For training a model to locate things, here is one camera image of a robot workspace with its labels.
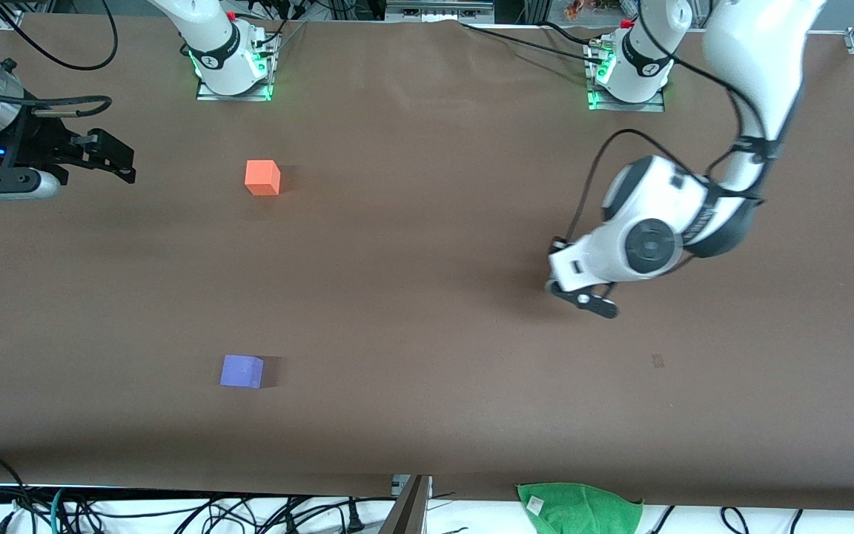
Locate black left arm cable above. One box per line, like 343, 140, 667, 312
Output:
568, 0, 769, 242

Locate green cloth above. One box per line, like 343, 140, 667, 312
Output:
516, 482, 644, 534

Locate small colourful objects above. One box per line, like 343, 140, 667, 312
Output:
564, 0, 620, 19

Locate orange foam block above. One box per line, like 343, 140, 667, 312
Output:
245, 159, 282, 197

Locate grey metal bar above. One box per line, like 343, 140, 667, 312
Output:
379, 475, 434, 534

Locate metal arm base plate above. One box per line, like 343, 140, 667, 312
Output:
584, 41, 666, 113
196, 33, 279, 102

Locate thin black hanging cable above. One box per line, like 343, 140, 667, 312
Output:
0, 0, 119, 72

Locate purple foam block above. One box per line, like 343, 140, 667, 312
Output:
219, 354, 265, 389

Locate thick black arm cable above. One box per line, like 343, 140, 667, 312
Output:
0, 80, 113, 118

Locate grey metal device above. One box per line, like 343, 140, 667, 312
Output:
386, 0, 494, 23

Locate grey cable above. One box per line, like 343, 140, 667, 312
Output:
270, 21, 309, 56

